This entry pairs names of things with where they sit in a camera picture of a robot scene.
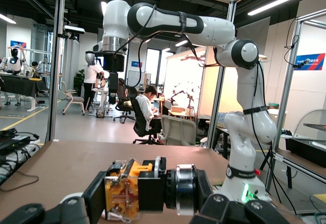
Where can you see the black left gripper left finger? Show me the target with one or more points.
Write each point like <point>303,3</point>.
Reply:
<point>63,211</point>

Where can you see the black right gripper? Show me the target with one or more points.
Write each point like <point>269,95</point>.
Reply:
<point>113,63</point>

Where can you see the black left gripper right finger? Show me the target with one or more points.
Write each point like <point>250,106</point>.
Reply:
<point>229,212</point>

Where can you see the orange push-button switch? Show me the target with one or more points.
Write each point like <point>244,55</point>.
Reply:
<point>122,193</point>

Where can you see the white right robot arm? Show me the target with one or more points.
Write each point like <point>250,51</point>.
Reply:
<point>203,28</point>

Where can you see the black swivel chair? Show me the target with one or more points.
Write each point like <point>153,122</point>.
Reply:
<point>122,104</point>

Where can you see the standing person white shirt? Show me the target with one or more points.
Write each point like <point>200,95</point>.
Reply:
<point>90,81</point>

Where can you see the seated person white shirt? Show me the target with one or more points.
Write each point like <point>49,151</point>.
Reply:
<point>144,107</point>

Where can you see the green potted plant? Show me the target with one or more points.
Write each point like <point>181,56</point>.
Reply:
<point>79,80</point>

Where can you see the black office chair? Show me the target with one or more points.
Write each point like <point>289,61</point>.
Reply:
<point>138,129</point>

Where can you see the beige office chair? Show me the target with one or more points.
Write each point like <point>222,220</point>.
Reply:
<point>178,129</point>

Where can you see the table with black cloth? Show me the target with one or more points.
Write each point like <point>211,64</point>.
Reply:
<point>23,85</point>

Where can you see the white humanoid robot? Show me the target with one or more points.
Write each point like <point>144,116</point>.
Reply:
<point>12,62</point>

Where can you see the curved glass display case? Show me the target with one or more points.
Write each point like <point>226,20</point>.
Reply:
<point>313,129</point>

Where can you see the long ceiling light tube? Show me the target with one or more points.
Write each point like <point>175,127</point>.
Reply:
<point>277,2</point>

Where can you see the white frame chair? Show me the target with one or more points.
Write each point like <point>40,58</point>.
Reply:
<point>75,100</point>

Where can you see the aluminium frame post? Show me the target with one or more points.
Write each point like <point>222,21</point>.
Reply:
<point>57,56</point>
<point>221,81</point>
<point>285,101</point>

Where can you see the white overhead camera bar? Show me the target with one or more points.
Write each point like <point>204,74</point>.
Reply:
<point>74,29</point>

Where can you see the small blue wall sign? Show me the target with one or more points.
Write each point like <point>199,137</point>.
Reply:
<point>18,44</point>

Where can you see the large blue wall sign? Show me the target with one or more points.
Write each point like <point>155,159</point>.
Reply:
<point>312,61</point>

